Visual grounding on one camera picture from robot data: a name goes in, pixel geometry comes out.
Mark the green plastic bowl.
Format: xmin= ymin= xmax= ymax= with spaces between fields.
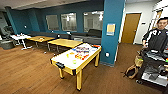
xmin=72 ymin=59 xmax=78 ymax=65

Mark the yellow-legged white gaming table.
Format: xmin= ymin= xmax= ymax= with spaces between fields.
xmin=50 ymin=43 xmax=103 ymax=92

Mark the red game box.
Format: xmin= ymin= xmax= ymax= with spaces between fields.
xmin=74 ymin=53 xmax=89 ymax=61

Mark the dark grey sofa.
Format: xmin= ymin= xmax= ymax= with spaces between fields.
xmin=71 ymin=28 xmax=103 ymax=46

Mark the white pillar outlet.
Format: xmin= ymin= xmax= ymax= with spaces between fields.
xmin=105 ymin=51 xmax=111 ymax=57

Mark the interior glass window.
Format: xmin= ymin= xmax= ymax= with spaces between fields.
xmin=60 ymin=12 xmax=78 ymax=33
xmin=83 ymin=10 xmax=105 ymax=33
xmin=45 ymin=14 xmax=60 ymax=32

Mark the brown backpack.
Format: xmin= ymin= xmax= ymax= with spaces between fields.
xmin=123 ymin=54 xmax=145 ymax=80

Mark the small white table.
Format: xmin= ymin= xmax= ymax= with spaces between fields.
xmin=9 ymin=33 xmax=33 ymax=51

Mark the grey trash can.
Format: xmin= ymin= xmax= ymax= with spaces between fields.
xmin=0 ymin=39 xmax=15 ymax=51

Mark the dark armchair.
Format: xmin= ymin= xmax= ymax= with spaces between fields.
xmin=0 ymin=25 xmax=17 ymax=42

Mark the long dark wall bench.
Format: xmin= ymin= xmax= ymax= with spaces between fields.
xmin=28 ymin=31 xmax=73 ymax=40

